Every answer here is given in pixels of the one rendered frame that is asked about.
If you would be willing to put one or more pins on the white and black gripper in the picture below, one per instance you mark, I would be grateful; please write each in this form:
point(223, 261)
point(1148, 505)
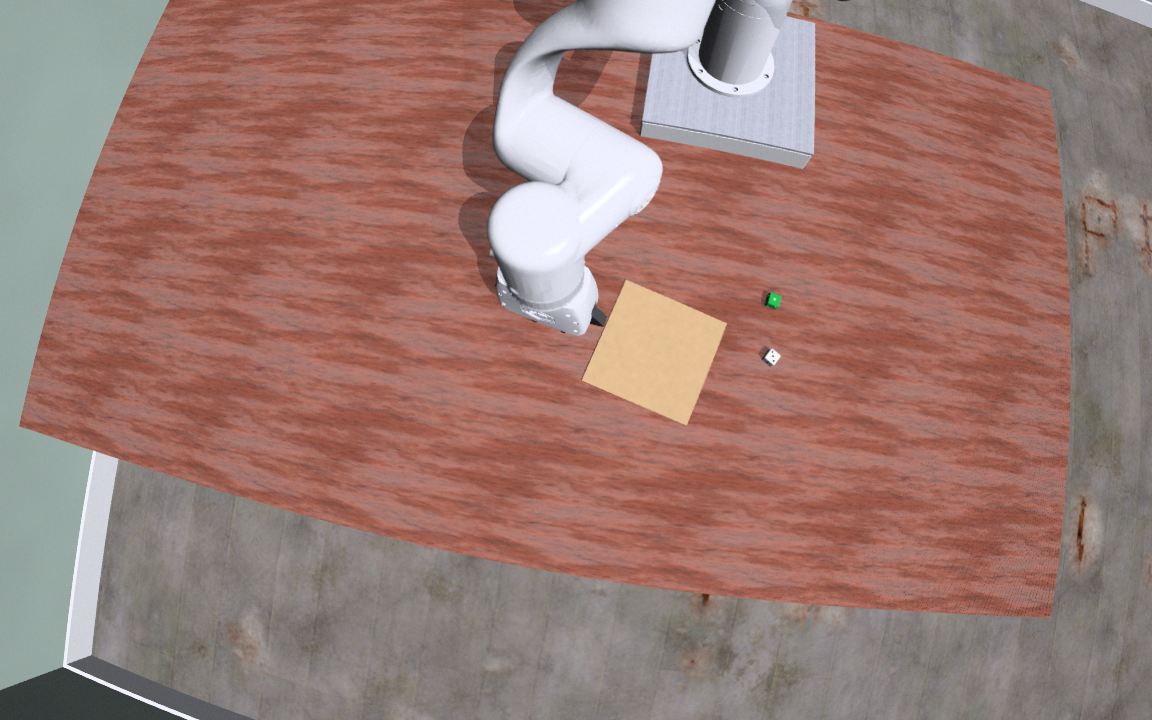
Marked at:
point(573, 318)

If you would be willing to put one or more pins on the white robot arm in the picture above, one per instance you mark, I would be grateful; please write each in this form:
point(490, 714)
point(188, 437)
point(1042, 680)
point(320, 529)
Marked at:
point(539, 232)

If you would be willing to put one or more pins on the tan square mat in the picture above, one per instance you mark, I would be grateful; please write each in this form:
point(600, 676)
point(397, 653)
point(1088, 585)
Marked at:
point(655, 352)

